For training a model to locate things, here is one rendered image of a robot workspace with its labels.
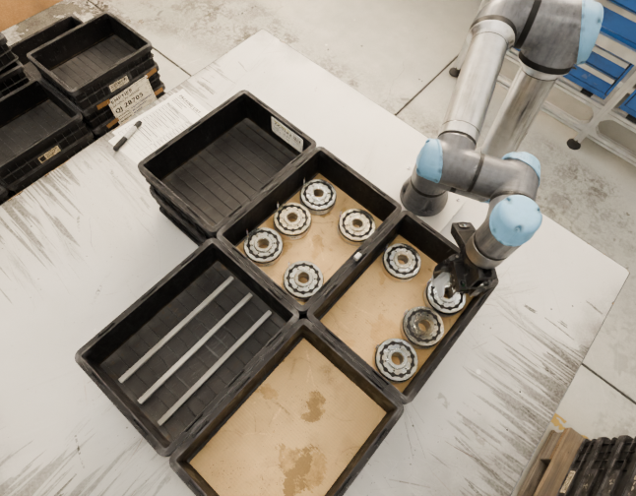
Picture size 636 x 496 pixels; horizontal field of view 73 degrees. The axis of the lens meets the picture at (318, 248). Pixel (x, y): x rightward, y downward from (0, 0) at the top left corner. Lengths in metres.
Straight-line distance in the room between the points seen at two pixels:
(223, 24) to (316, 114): 1.65
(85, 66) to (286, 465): 1.82
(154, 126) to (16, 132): 0.79
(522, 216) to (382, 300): 0.49
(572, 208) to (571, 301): 1.25
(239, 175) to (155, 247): 0.33
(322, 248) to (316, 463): 0.52
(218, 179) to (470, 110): 0.73
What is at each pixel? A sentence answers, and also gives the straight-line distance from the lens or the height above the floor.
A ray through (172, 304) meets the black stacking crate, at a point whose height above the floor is 0.83.
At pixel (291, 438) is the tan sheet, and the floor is 0.83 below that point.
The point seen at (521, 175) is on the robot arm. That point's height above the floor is 1.28.
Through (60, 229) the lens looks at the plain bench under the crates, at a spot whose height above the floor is 0.70.
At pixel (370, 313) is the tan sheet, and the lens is 1.12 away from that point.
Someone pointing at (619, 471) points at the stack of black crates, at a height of 0.42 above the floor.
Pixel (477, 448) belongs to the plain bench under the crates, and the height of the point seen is 0.70.
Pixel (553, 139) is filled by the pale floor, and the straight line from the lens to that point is 2.96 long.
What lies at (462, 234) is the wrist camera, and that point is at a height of 1.10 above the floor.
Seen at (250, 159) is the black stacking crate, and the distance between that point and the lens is 1.33.
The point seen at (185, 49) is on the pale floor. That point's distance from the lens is 3.01.
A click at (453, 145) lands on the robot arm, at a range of 0.85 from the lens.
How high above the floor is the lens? 1.88
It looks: 63 degrees down
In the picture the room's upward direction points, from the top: 10 degrees clockwise
